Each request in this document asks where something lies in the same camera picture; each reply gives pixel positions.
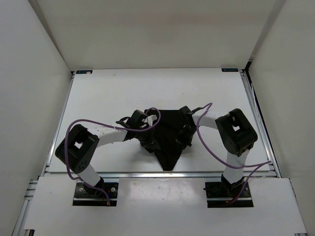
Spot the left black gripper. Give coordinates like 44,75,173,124
134,125,161,150

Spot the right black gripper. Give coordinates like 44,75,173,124
174,125,199,155

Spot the black skirt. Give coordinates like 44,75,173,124
144,109,188,171

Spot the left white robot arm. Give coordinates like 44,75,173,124
55,108,161,197

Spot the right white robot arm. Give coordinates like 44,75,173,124
180,103,258,197

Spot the right blue corner label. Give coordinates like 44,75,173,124
221,68,239,72

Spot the blue corner label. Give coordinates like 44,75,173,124
75,70,93,74
221,68,239,72

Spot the left blue corner label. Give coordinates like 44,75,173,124
75,70,93,74

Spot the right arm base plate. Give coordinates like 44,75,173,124
203,175,254,208

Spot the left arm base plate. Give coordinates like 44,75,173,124
72,181,119,207

